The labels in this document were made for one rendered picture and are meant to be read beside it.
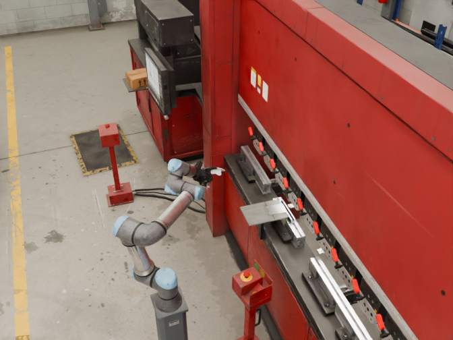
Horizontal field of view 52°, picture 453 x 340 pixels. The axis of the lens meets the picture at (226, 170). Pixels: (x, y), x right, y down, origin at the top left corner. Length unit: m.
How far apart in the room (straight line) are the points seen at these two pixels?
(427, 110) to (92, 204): 3.67
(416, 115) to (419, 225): 0.40
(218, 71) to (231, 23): 0.34
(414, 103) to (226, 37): 1.85
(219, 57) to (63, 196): 2.37
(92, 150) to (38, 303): 2.09
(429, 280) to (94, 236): 3.19
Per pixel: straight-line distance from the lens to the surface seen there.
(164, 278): 2.63
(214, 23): 3.21
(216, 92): 3.41
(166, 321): 2.81
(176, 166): 2.57
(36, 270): 4.27
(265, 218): 2.96
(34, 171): 5.39
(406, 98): 1.71
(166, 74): 3.39
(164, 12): 3.40
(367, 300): 2.28
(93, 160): 5.34
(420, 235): 1.81
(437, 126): 1.60
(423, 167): 1.72
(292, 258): 2.91
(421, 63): 1.85
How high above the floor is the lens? 2.98
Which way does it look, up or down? 36 degrees down
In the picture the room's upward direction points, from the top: straight up
